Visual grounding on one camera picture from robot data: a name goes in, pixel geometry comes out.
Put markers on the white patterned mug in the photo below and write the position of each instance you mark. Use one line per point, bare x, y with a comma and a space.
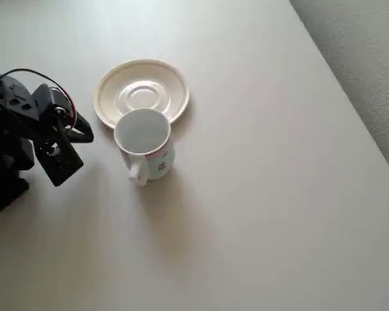
142, 133

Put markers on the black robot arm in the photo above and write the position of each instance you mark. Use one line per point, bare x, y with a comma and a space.
9, 97

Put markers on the cream white saucer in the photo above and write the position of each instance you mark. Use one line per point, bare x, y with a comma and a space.
142, 94

